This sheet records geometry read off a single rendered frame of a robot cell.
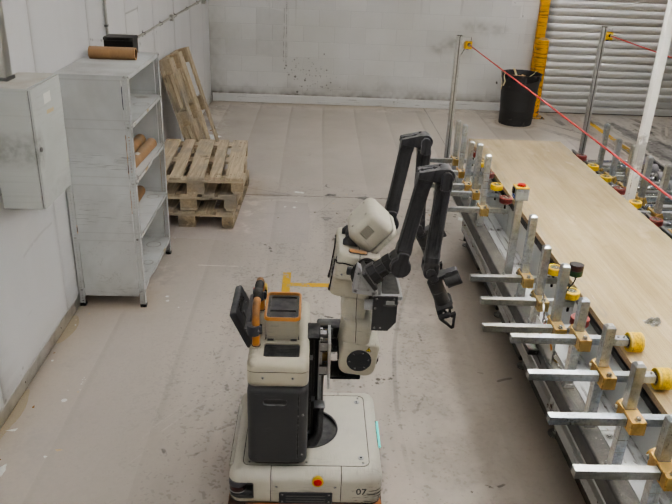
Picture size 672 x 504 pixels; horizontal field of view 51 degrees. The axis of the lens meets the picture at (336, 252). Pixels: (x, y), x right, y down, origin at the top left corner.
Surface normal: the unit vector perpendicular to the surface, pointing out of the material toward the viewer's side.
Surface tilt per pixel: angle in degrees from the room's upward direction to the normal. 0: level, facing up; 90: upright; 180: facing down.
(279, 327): 92
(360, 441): 0
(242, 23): 90
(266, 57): 90
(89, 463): 0
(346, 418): 0
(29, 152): 90
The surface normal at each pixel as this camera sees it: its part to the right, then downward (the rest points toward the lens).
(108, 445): 0.04, -0.91
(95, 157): 0.02, 0.41
